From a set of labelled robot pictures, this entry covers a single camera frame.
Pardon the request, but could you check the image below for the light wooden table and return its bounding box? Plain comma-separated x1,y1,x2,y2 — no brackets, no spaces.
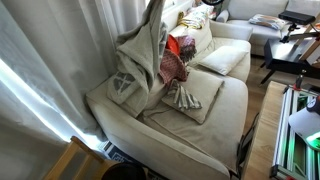
242,80,288,180

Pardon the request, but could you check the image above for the red white patterned cloth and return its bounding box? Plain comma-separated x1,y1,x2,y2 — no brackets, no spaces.
158,48,189,89

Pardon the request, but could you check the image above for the white curtain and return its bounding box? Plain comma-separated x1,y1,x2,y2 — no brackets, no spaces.
0,0,152,145

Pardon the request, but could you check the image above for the small beige pillow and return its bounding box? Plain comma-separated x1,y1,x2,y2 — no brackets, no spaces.
197,44,250,77

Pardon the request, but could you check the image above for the black flat camera device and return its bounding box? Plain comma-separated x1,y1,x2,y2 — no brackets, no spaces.
277,9,316,26

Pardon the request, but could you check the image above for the yellow floral blanket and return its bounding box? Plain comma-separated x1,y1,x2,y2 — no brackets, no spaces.
176,3,216,31

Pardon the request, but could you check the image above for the dark red fringed shawl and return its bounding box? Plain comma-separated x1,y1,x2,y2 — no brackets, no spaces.
175,34,198,65

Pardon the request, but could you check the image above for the black round object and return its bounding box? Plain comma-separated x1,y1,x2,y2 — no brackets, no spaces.
100,162,148,180

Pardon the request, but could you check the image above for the aluminium rail frame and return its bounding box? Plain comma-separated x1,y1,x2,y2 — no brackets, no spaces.
269,87,320,180

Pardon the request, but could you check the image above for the black side table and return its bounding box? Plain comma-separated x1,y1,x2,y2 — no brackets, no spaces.
259,37,320,85

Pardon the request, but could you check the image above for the patterned floor rug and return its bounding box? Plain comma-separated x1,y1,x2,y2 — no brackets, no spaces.
97,139,169,180

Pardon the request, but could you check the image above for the blue white striped towel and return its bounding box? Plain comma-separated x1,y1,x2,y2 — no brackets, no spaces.
166,79,203,112

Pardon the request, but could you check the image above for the light grey sofa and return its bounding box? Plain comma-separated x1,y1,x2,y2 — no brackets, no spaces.
215,0,320,57

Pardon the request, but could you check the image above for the colourful patterned pillow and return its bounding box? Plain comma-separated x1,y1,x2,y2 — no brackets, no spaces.
247,13,287,31

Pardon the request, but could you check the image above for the beige fabric couch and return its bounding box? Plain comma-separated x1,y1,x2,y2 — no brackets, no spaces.
85,0,254,180

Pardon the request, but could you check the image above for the large beige pillow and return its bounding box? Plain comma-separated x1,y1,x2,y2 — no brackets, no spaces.
161,67,225,125

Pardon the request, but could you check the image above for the grey white patterned blanket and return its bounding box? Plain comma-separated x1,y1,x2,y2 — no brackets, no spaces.
106,0,170,118

